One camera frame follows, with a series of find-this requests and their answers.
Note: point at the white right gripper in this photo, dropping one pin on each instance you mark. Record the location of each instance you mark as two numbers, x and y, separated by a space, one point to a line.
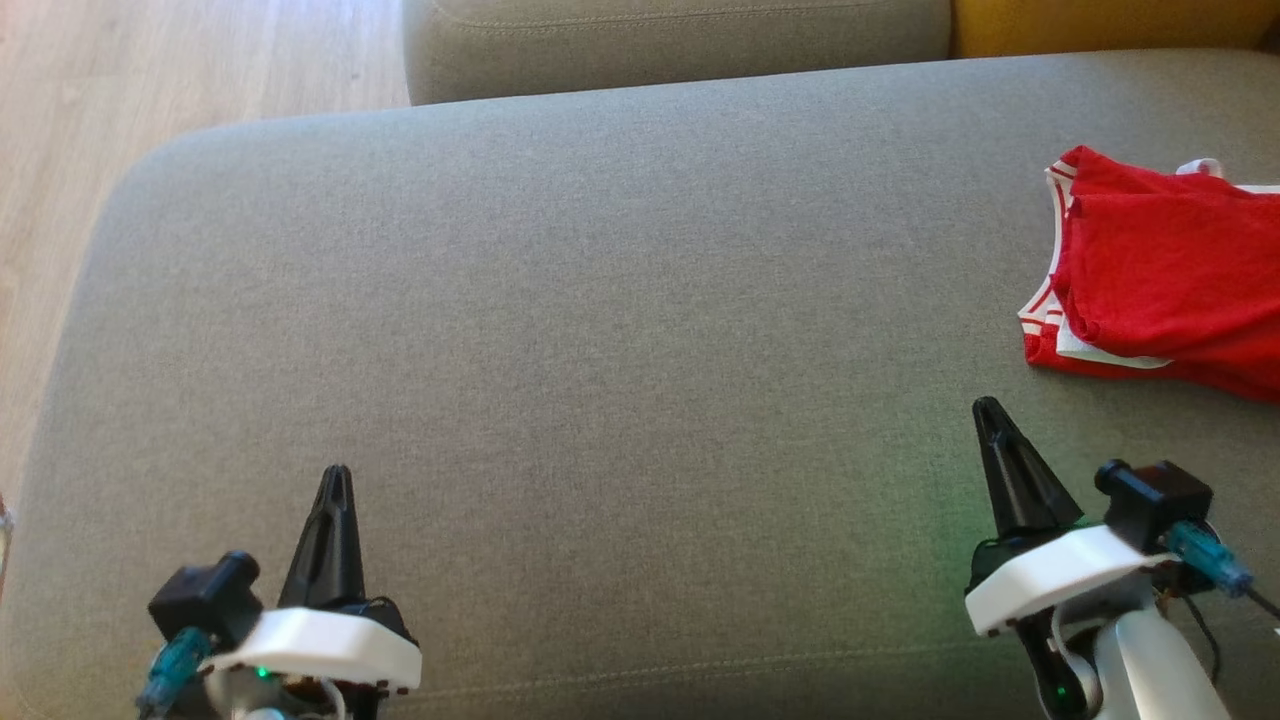
1050 575

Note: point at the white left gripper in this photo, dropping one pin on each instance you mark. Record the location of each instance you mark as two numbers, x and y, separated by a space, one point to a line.
320 645

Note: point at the red basketball shorts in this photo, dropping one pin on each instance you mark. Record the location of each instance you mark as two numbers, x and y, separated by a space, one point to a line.
1150 378

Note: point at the red basketball jersey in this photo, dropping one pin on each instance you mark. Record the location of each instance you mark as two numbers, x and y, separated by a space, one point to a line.
1170 270

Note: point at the grey sofa seat cushion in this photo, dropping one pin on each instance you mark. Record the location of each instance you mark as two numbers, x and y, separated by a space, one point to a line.
600 350

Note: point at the grey sofa back cushion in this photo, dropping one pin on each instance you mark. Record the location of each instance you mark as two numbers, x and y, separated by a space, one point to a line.
680 45

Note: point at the yellow sofa cushion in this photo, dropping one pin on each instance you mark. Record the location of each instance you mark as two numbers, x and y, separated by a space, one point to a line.
1110 25

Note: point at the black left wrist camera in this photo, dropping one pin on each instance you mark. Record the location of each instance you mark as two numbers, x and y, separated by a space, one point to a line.
205 595

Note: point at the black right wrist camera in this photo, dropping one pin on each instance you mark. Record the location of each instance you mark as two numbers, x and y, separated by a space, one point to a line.
1155 500

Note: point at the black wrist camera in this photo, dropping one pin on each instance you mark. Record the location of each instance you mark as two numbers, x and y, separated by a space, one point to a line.
205 595
1155 500

